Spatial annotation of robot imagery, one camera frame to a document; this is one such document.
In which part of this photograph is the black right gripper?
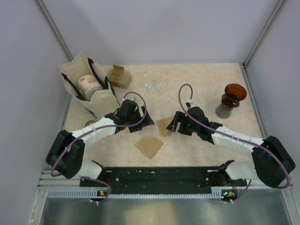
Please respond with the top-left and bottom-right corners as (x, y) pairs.
(167, 111), (200, 136)

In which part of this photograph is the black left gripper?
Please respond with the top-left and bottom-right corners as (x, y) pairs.
(127, 106), (154, 133)

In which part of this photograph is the brown paper filter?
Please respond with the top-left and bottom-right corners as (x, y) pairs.
(135, 136), (164, 159)
(157, 117), (173, 137)

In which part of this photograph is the amber glass coffee dripper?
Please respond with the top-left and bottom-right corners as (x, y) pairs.
(221, 83), (247, 110)

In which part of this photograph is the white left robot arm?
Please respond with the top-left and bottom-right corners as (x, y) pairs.
(46, 99), (155, 186)

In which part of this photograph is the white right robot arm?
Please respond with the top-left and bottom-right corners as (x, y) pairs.
(166, 106), (295, 188)

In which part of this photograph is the clear plastic cup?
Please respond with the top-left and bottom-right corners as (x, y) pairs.
(145, 78), (163, 96)

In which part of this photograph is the brown cardboard box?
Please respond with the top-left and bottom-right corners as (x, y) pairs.
(108, 65), (132, 89)

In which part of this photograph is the cream canvas tote bag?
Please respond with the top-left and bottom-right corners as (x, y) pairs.
(60, 52), (119, 119)

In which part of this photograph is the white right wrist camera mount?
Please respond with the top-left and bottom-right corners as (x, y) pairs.
(186, 99), (197, 109)

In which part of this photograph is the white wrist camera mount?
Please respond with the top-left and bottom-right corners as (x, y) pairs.
(186, 99), (197, 109)
(122, 97), (136, 102)

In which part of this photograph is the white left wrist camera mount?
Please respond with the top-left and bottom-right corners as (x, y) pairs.
(122, 97), (136, 102)

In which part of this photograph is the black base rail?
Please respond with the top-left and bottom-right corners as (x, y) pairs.
(79, 165), (247, 195)

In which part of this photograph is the grey slotted cable duct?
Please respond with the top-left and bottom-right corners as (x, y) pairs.
(46, 187), (238, 200)

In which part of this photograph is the right aluminium frame post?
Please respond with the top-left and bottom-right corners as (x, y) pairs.
(242, 0), (287, 69)

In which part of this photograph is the aluminium frame post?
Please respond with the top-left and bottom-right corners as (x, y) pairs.
(34, 0), (74, 61)
(242, 0), (287, 69)

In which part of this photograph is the left aluminium frame post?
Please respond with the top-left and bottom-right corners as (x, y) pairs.
(34, 0), (74, 61)

